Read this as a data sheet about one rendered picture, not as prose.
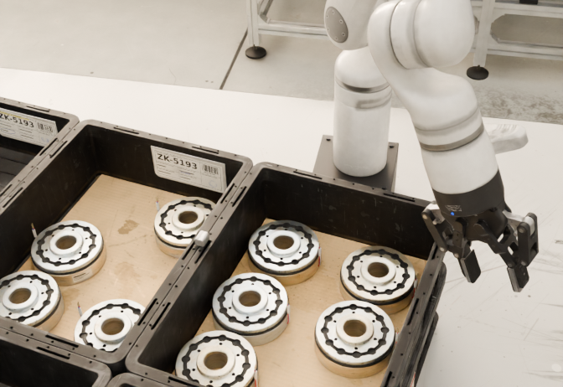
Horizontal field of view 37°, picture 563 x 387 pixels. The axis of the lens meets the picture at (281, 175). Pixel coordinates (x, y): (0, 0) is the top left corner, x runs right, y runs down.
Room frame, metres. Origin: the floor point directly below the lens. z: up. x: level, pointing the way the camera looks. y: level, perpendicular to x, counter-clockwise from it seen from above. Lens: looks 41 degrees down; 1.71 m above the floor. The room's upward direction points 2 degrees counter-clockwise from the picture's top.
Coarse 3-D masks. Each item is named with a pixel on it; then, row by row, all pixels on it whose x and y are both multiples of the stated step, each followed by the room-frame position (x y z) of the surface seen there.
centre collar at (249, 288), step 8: (240, 288) 0.75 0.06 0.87; (248, 288) 0.75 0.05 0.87; (256, 288) 0.75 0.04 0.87; (232, 296) 0.74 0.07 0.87; (240, 296) 0.74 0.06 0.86; (264, 296) 0.73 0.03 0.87; (232, 304) 0.72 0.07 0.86; (240, 304) 0.72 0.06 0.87; (264, 304) 0.72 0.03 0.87; (240, 312) 0.71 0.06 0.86; (248, 312) 0.71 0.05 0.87; (256, 312) 0.71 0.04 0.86
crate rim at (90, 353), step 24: (96, 120) 1.05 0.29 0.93; (168, 144) 0.99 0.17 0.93; (192, 144) 0.98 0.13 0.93; (240, 168) 0.92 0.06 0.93; (24, 192) 0.89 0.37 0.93; (0, 216) 0.84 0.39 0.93; (216, 216) 0.82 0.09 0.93; (192, 240) 0.78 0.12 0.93; (168, 288) 0.70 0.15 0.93; (144, 312) 0.66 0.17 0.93; (24, 336) 0.63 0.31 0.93; (48, 336) 0.63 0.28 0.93; (96, 360) 0.59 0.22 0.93; (120, 360) 0.59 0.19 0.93
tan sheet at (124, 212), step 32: (96, 192) 1.00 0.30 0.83; (128, 192) 0.99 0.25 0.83; (160, 192) 0.99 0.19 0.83; (96, 224) 0.92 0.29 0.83; (128, 224) 0.92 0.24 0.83; (128, 256) 0.85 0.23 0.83; (160, 256) 0.85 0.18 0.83; (64, 288) 0.79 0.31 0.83; (96, 288) 0.79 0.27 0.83; (128, 288) 0.79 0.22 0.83; (64, 320) 0.73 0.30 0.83
